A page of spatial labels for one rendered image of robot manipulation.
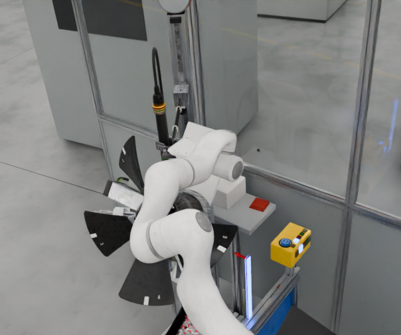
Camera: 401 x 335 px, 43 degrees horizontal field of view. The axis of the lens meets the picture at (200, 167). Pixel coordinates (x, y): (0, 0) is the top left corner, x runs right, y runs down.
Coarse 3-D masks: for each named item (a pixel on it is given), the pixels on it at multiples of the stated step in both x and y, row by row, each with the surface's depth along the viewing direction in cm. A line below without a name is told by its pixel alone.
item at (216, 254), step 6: (216, 228) 196; (222, 228) 195; (228, 228) 194; (234, 228) 193; (216, 234) 194; (222, 234) 193; (228, 234) 192; (234, 234) 191; (216, 240) 191; (222, 240) 191; (228, 240) 190; (216, 246) 190; (222, 246) 189; (228, 246) 188; (216, 252) 188; (222, 252) 187; (210, 258) 187; (216, 258) 187; (210, 264) 186
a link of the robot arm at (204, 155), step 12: (216, 132) 159; (228, 132) 163; (204, 144) 156; (216, 144) 155; (228, 144) 162; (192, 156) 150; (204, 156) 153; (216, 156) 154; (204, 168) 149; (204, 180) 152
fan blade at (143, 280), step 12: (144, 264) 203; (156, 264) 204; (168, 264) 206; (132, 276) 203; (144, 276) 203; (156, 276) 204; (168, 276) 205; (132, 288) 202; (144, 288) 202; (156, 288) 203; (168, 288) 204; (132, 300) 202; (156, 300) 202; (168, 300) 202
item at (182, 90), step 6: (180, 84) 241; (186, 84) 240; (174, 90) 236; (180, 90) 235; (186, 90) 235; (174, 96) 235; (180, 96) 235; (186, 96) 234; (174, 102) 236; (186, 102) 236
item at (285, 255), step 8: (288, 224) 214; (288, 232) 210; (296, 232) 210; (280, 240) 206; (304, 240) 207; (272, 248) 206; (280, 248) 203; (288, 248) 202; (296, 248) 202; (304, 248) 210; (272, 256) 209; (280, 256) 205; (288, 256) 202; (288, 264) 205
